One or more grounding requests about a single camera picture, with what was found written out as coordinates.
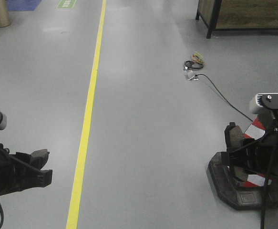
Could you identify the red white traffic cone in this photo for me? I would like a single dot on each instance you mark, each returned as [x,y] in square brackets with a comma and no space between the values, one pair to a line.
[240,188]

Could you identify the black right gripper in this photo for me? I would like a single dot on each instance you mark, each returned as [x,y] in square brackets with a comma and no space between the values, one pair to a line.
[259,155]

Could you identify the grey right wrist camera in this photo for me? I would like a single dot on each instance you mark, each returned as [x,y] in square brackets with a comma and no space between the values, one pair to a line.
[262,102]

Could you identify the wooden cabinet black frame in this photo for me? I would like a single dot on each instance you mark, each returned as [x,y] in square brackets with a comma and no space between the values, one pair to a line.
[238,15]

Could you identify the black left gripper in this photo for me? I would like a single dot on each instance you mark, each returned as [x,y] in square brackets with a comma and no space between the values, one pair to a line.
[17,172]

